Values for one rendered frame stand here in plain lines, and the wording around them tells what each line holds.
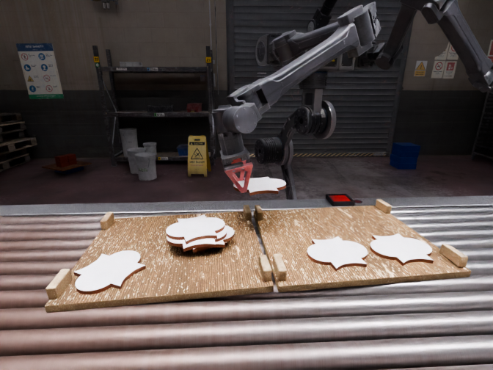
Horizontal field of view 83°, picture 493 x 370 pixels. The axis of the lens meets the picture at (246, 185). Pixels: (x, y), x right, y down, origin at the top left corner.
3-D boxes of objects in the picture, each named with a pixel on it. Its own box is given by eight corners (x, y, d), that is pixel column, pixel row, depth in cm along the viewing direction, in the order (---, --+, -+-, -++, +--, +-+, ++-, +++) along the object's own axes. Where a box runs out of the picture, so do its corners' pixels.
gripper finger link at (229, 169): (232, 199, 68) (222, 162, 65) (229, 189, 75) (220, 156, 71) (258, 191, 69) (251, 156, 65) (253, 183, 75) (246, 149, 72)
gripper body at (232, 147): (224, 167, 66) (216, 136, 63) (221, 156, 75) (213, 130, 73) (251, 160, 66) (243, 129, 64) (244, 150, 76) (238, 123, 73)
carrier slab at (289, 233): (253, 215, 87) (253, 211, 87) (377, 209, 92) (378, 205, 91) (278, 293, 54) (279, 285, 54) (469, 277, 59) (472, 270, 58)
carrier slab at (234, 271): (110, 223, 82) (109, 218, 82) (249, 215, 87) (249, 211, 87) (45, 313, 50) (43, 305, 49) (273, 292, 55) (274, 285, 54)
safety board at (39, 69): (28, 99, 505) (15, 42, 475) (64, 98, 506) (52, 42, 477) (28, 99, 503) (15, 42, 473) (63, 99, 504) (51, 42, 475)
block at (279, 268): (271, 263, 61) (272, 252, 60) (280, 263, 61) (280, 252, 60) (278, 282, 55) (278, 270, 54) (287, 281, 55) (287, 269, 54)
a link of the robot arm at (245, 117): (257, 116, 74) (243, 85, 70) (285, 116, 64) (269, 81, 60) (223, 142, 70) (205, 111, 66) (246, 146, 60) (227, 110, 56)
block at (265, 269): (257, 264, 60) (257, 253, 60) (265, 263, 61) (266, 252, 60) (263, 283, 55) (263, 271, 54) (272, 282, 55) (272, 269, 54)
